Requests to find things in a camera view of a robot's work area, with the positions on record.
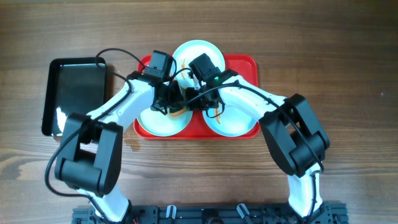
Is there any green orange sponge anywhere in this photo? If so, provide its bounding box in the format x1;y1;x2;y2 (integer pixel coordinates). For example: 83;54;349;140
169;107;187;116

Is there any light blue plate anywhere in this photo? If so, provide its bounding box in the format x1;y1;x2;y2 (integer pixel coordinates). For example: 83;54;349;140
202;103;257;137
137;109;193;137
172;40;226;89

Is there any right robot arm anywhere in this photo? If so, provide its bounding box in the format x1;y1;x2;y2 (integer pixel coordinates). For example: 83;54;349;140
187;54;330;223

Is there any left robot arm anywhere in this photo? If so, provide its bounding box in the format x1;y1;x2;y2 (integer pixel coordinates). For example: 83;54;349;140
44;50;175;223

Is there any red plastic tray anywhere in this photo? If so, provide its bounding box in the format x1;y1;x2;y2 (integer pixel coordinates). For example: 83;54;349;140
133;54;259;140

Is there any black water tray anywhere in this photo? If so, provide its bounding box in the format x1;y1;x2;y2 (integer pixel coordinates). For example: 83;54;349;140
41;57;107;136

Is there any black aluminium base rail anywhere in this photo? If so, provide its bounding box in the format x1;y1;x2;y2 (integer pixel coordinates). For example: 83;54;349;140
71;202;349;224

